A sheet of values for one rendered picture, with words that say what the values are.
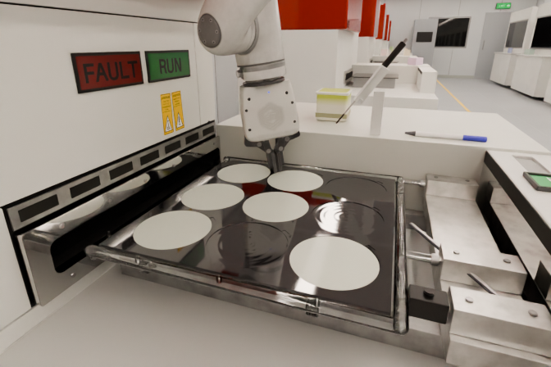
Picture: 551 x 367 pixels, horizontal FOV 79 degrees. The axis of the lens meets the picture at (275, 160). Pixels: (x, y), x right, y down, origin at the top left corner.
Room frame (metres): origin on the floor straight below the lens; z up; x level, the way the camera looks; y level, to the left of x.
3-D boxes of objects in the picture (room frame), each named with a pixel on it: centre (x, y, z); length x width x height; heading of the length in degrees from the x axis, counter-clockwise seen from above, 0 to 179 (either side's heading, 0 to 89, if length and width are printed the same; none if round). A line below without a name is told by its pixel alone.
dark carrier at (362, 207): (0.47, 0.00, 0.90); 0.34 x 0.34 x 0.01; 71
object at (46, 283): (0.52, 0.20, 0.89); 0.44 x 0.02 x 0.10; 161
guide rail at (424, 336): (0.33, -0.02, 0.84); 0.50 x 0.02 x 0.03; 71
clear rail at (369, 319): (0.29, 0.06, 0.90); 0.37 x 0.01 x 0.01; 71
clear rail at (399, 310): (0.41, -0.17, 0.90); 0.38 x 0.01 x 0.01; 161
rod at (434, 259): (0.34, -0.17, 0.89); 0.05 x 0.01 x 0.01; 71
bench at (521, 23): (9.82, -6.90, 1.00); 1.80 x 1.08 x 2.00; 161
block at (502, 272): (0.32, -0.23, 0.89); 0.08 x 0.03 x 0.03; 71
